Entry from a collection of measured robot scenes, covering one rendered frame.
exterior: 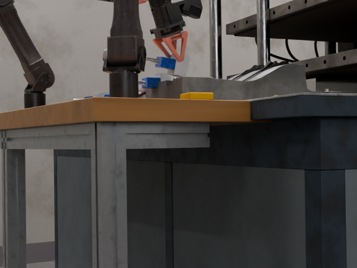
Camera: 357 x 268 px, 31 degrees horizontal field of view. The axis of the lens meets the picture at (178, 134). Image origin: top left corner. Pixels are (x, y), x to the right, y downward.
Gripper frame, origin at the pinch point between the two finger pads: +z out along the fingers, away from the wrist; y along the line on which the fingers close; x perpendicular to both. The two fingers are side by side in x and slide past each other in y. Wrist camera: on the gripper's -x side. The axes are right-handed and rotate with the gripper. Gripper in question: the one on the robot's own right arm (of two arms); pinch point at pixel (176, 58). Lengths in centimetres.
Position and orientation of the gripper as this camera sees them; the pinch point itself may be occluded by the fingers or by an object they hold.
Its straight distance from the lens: 174.6
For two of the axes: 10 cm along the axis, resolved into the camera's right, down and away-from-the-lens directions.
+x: -8.7, 3.4, -3.4
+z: 2.8, 9.3, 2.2
